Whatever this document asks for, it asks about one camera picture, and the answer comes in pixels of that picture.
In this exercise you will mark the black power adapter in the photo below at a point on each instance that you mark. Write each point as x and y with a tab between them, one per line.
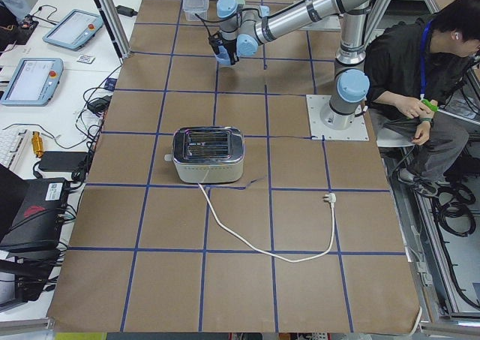
56	161

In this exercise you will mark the silver two-slot toaster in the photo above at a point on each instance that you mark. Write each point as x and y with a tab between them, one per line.
208	154

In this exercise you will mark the white keyboard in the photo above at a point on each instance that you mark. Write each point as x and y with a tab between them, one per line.
14	142

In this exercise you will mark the seated person in black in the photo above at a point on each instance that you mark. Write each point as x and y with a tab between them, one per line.
414	67

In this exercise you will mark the teach pendant tablet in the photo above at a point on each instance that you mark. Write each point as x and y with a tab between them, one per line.
33	82
75	30

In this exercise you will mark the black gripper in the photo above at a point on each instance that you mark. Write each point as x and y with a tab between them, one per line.
229	48

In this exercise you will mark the clear plastic lidded container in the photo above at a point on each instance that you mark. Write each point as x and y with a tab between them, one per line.
195	10

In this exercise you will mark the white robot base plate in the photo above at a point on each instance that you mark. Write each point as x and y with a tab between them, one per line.
326	124

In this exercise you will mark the lower teach pendant tablet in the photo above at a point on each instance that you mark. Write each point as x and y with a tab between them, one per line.
33	82

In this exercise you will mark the black computer box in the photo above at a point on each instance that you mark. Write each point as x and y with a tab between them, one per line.
31	213

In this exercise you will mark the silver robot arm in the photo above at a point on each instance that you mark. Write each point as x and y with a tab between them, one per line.
244	28

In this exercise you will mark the upper teach pendant tablet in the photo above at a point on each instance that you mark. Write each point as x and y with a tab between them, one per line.
75	30

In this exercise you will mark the aluminium frame post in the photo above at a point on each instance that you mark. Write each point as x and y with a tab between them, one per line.
114	27

